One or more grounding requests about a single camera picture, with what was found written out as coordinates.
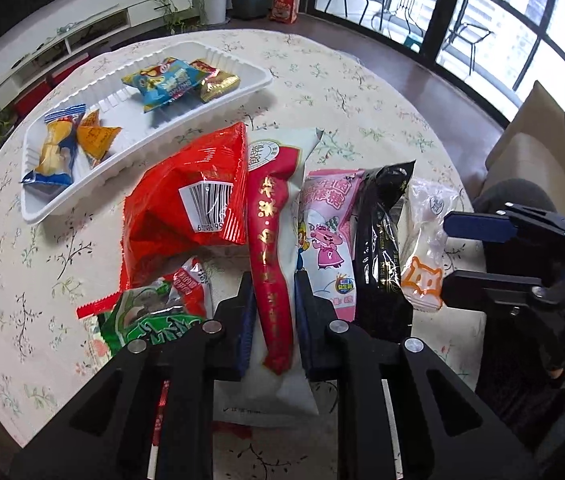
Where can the red paper bag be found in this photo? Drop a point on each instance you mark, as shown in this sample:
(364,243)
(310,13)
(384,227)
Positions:
(284,9)

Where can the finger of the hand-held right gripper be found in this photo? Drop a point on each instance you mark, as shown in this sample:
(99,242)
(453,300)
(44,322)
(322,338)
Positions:
(479,225)
(487,290)

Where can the grey mesh office chair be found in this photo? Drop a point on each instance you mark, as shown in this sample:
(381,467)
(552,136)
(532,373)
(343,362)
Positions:
(507,195)

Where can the blue and yellow snack packet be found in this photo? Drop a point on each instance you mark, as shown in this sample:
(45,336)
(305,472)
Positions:
(55,152)

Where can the small red and white packet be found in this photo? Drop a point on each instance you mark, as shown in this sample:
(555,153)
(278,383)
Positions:
(192,285)

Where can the pink snack packet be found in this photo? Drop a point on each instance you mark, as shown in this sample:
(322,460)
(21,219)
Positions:
(327,240)

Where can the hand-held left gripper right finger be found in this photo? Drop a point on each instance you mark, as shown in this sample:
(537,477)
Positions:
(303,330)

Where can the green snack packet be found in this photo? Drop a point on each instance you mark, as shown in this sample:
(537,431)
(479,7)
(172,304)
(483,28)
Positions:
(152,327)

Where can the gold and red snack packet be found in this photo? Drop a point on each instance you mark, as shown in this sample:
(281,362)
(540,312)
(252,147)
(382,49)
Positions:
(217,85)

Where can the white television cabinet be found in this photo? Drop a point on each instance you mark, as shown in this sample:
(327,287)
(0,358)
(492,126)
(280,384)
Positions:
(87,35)

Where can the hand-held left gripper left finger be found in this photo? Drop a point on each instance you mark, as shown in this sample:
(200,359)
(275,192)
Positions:
(247,325)

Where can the beige sofa cushion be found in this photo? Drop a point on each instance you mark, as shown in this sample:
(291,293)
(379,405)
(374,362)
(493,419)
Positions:
(532,135)

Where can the white plastic tray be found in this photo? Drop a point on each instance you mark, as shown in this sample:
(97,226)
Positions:
(117,102)

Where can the long white and red packet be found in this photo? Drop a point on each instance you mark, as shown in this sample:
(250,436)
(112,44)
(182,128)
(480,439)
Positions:
(272,270)

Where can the black-framed glass sliding door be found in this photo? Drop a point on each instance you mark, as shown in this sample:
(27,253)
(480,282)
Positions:
(445,10)

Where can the clear packet with orange fox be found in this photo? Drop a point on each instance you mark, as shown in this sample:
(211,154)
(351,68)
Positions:
(422,270)

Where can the orange snack packet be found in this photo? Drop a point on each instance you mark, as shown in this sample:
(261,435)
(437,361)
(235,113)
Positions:
(95,137)

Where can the blue panda snack packet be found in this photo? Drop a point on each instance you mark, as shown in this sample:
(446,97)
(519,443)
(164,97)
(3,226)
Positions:
(162,90)

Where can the round floral tablecloth table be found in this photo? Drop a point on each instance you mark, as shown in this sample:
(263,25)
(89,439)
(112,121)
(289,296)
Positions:
(312,85)

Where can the black snack packet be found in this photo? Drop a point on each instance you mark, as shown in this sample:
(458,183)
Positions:
(380,260)

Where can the red storage box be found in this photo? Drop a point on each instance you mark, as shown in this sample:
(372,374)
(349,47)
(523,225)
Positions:
(70,69)
(35,100)

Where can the black balcony chair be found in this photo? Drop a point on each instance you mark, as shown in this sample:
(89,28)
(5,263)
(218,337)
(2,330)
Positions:
(467,35)

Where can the glass balcony table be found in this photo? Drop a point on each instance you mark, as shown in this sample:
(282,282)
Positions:
(407,0)

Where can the large red snack bag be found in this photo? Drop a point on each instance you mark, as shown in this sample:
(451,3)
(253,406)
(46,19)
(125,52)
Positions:
(177,210)

